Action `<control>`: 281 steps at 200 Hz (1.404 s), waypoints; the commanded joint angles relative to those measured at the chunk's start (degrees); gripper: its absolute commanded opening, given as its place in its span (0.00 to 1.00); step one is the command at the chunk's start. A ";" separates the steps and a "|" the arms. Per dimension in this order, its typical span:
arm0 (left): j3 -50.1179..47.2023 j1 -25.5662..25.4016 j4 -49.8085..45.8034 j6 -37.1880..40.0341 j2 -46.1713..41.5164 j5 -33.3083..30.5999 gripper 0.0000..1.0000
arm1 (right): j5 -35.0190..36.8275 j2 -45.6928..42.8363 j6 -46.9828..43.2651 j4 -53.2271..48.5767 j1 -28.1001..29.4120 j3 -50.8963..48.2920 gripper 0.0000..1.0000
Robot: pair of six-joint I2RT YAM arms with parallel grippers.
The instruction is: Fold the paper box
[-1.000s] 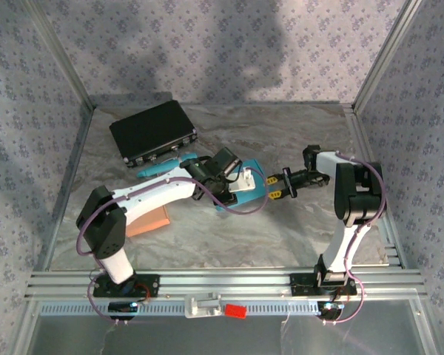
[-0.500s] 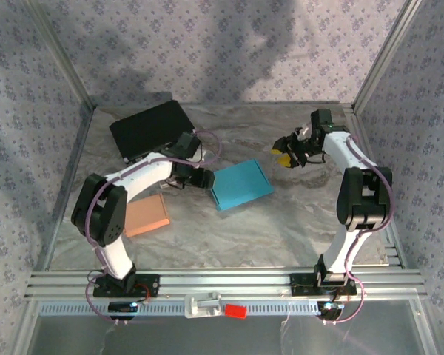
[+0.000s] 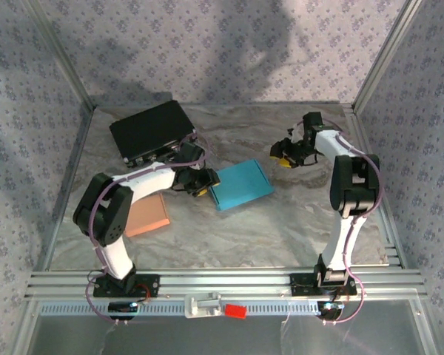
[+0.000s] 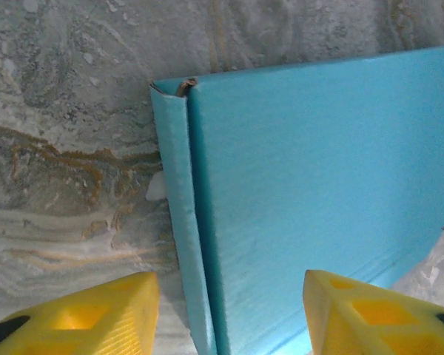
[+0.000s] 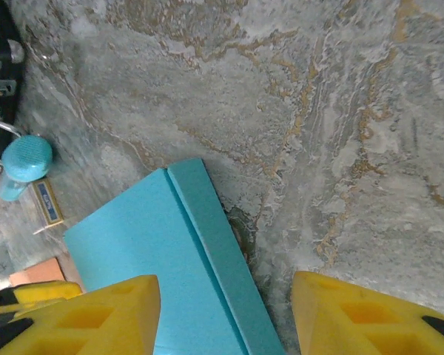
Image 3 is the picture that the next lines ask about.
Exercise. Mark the blue paper box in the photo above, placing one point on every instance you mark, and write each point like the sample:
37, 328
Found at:
240, 183

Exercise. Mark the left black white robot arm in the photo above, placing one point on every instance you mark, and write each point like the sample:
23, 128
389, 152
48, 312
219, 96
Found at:
103, 218

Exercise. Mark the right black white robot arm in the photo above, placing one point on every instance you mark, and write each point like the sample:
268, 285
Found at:
355, 192

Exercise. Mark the black hard case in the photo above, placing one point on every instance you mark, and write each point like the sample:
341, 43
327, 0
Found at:
151, 127

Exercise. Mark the red plastic block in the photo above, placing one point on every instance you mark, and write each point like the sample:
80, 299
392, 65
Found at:
235, 310

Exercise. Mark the black left controller board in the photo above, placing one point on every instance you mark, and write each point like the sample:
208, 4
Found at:
122, 307

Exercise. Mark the black controller board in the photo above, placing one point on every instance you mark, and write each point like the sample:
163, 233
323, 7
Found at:
330, 308
122, 307

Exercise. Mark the grey metal panel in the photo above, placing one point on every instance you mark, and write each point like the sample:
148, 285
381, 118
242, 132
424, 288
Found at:
222, 336

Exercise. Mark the black right controller board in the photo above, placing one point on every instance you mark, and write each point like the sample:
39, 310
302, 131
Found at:
330, 308

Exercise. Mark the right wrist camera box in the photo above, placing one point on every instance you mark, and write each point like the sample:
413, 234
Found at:
294, 134

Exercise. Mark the aluminium side rail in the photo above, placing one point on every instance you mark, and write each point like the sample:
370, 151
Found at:
368, 166
64, 188

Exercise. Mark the aluminium mounting rail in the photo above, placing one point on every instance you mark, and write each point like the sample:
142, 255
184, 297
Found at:
225, 283

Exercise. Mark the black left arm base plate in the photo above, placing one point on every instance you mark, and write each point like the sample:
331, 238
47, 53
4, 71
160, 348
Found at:
148, 286

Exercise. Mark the grey plastic clamp bracket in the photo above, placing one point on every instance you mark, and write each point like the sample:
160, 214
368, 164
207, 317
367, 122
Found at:
201, 305

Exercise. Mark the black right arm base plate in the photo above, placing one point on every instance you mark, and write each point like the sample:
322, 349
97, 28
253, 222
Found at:
299, 284

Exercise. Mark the aluminium frame post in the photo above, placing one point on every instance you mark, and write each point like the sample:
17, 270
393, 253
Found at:
386, 55

